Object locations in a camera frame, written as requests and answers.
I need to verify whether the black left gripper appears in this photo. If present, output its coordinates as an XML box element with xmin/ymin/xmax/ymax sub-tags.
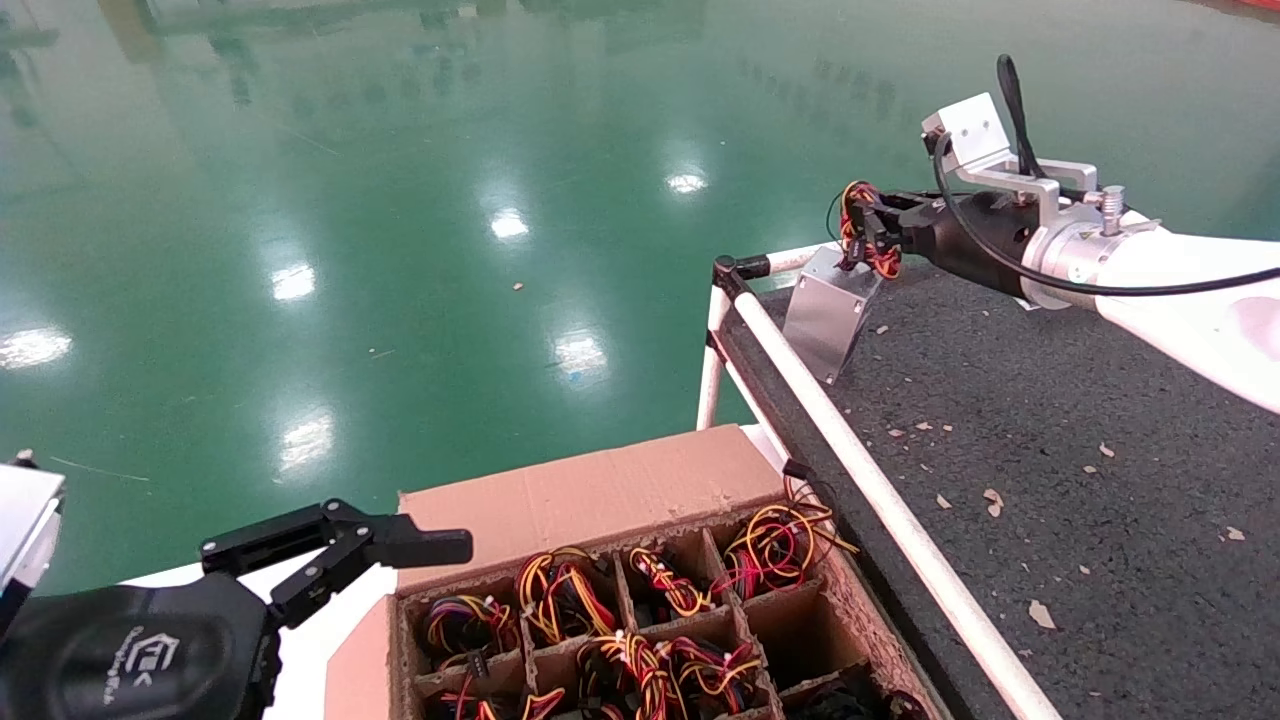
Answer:
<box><xmin>0</xmin><ymin>572</ymin><xmax>284</xmax><ymax>720</ymax></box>

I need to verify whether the black pipe corner joint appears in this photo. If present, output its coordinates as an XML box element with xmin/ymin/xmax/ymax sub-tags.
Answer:
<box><xmin>713</xmin><ymin>254</ymin><xmax>773</xmax><ymax>301</ymax></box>

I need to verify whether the white pipe rail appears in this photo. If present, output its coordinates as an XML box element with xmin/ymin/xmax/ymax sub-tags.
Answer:
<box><xmin>768</xmin><ymin>244</ymin><xmax>851</xmax><ymax>277</ymax></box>
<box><xmin>733</xmin><ymin>288</ymin><xmax>1063</xmax><ymax>720</ymax></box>

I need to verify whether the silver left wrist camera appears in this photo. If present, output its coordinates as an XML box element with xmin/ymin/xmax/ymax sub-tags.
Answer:
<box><xmin>0</xmin><ymin>462</ymin><xmax>67</xmax><ymax>613</ymax></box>

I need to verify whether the white pipe table leg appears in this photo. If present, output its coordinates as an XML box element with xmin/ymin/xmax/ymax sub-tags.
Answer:
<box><xmin>697</xmin><ymin>288</ymin><xmax>733</xmax><ymax>431</ymax></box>

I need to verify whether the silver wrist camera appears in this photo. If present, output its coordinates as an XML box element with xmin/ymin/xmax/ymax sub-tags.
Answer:
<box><xmin>918</xmin><ymin>92</ymin><xmax>1101</xmax><ymax>236</ymax></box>
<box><xmin>0</xmin><ymin>462</ymin><xmax>67</xmax><ymax>613</ymax></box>

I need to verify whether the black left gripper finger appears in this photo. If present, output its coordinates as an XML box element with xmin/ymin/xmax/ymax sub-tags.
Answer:
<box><xmin>200</xmin><ymin>500</ymin><xmax>474</xmax><ymax>631</ymax></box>

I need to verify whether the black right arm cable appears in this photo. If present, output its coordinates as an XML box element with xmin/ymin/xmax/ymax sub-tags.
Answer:
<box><xmin>930</xmin><ymin>55</ymin><xmax>1280</xmax><ymax>299</ymax></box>

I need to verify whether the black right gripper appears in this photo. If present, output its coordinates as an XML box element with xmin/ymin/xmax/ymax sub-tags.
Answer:
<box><xmin>855</xmin><ymin>190</ymin><xmax>1041</xmax><ymax>301</ymax></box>

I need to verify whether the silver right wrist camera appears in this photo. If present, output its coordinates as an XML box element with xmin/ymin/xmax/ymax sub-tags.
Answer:
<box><xmin>918</xmin><ymin>92</ymin><xmax>1101</xmax><ymax>236</ymax></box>

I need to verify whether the divided brown cardboard box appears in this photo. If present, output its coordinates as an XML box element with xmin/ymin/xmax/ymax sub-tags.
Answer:
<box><xmin>322</xmin><ymin>423</ymin><xmax>946</xmax><ymax>720</ymax></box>

